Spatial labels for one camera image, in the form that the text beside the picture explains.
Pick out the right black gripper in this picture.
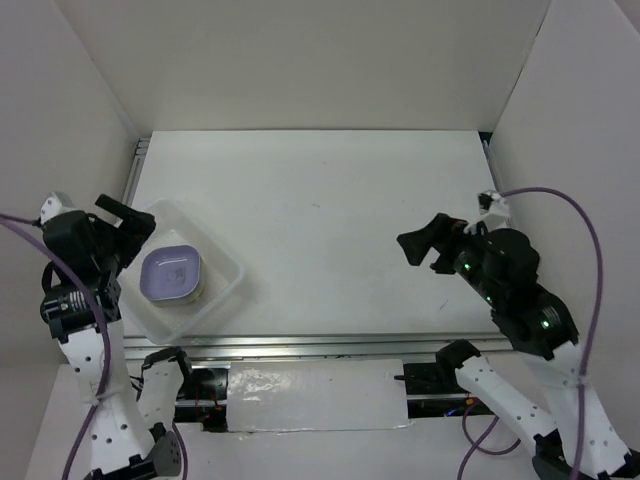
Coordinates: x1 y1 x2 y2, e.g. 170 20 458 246
397 211 505 305

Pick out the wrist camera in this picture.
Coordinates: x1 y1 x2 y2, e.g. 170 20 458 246
478 191 511 230
39 191 76 225

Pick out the purple plate back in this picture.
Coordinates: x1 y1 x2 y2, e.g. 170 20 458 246
139 245 204 306

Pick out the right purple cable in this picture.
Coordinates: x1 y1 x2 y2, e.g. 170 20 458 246
456 186 605 480

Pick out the aluminium rail frame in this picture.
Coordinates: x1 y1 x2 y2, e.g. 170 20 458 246
125 130 510 359

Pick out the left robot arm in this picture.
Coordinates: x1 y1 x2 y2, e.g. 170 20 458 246
39 192 198 479

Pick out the purple cable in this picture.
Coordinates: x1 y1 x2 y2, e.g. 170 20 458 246
456 186 605 480
0 213 189 480

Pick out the white plastic bin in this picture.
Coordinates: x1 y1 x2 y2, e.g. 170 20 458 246
119 199 245 345

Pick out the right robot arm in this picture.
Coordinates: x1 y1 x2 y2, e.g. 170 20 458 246
397 214 639 479

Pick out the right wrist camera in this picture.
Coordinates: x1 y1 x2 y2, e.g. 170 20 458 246
478 191 511 230

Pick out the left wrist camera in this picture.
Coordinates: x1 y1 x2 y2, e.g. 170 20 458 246
39 191 76 225

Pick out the white cover panel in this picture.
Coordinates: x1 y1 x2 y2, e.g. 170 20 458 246
226 359 409 433

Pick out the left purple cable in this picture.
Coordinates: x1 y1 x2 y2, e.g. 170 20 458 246
0 213 189 480

